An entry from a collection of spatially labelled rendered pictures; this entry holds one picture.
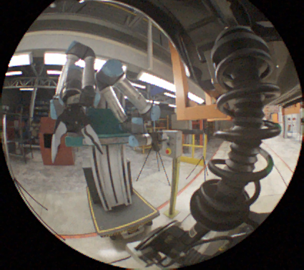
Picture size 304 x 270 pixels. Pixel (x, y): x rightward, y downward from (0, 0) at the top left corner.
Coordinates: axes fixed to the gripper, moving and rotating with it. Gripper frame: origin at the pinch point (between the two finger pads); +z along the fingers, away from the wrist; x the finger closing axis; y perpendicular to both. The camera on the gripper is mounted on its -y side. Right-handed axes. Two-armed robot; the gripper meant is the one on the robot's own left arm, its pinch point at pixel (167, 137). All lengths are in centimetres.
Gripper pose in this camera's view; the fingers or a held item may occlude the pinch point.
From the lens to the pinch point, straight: 85.4
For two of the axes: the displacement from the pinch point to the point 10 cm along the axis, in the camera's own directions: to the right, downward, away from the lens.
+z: 7.5, 0.3, 6.6
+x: -6.6, 0.6, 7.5
